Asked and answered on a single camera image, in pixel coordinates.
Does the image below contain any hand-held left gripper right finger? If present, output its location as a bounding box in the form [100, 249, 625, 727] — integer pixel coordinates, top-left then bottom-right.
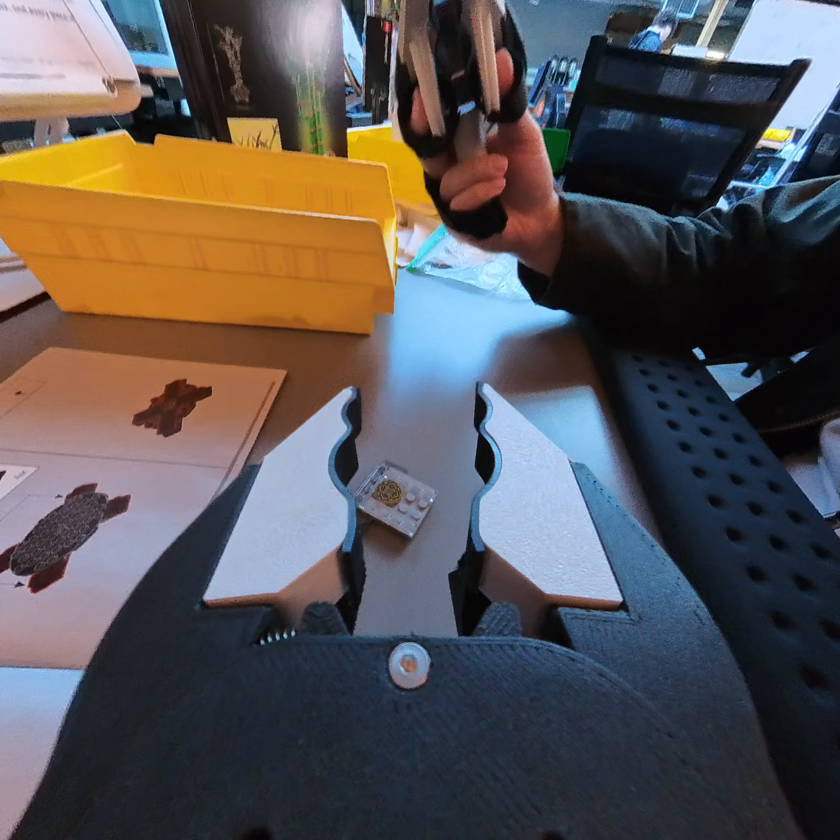
[448, 382, 626, 636]

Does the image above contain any person's torso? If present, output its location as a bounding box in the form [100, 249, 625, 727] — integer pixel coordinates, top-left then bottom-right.
[735, 341, 840, 519]

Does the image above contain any person's right hand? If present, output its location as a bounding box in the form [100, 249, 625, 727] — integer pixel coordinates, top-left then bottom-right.
[408, 49, 567, 278]

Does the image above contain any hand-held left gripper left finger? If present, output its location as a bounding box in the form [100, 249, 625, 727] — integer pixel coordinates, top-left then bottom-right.
[202, 386, 367, 634]

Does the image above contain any black perforated pad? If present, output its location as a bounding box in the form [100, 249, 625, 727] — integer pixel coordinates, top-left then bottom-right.
[604, 348, 840, 840]

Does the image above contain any person's right forearm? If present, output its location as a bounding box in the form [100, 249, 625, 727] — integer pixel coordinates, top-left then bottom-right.
[518, 176, 840, 361]

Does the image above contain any yellow plastic parts bin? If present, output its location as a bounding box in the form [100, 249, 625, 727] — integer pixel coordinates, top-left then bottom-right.
[346, 126, 435, 212]
[0, 130, 399, 336]

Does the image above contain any grey desk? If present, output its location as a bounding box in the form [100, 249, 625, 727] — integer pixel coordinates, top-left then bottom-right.
[0, 269, 664, 834]

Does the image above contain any narrow black box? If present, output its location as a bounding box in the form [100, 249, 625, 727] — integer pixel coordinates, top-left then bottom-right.
[364, 0, 396, 127]

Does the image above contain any wooden clipboard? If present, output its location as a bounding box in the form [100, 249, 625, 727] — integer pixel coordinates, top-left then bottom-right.
[0, 0, 143, 123]

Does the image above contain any black toy set box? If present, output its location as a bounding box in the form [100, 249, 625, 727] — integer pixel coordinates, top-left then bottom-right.
[161, 0, 349, 157]

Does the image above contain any printed instruction sheet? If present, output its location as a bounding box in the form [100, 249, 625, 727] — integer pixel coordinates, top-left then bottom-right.
[0, 0, 120, 99]

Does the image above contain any instruction booklet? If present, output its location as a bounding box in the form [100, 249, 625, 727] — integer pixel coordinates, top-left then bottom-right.
[0, 346, 288, 828]

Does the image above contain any crumpled clear plastic bag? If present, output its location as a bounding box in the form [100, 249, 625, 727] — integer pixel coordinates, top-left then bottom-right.
[397, 203, 534, 301]

